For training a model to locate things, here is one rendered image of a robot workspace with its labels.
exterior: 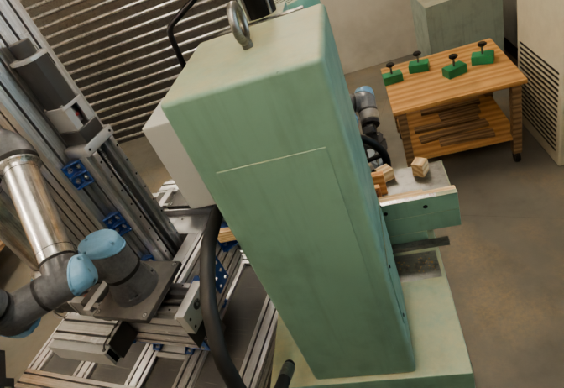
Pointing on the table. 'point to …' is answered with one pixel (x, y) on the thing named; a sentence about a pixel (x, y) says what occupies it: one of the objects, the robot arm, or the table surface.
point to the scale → (408, 199)
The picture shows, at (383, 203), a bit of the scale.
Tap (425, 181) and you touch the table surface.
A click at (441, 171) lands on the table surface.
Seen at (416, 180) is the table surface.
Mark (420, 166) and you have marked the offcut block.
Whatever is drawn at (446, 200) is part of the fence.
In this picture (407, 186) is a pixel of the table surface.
